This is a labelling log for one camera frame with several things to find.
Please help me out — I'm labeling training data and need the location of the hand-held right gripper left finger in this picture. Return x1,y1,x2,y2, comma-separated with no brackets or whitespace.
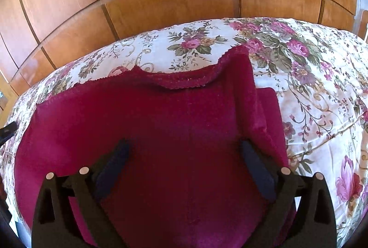
31,139,130,248

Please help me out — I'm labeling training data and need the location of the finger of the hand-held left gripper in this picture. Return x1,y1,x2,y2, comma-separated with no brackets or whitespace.
0,122,17,145

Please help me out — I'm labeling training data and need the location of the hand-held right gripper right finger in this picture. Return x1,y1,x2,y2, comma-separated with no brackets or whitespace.
241,140,337,248

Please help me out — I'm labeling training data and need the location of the floral bedspread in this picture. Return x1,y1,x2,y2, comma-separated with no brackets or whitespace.
0,17,368,248

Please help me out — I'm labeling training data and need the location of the dark red knit sweater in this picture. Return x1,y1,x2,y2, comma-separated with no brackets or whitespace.
14,45,298,248

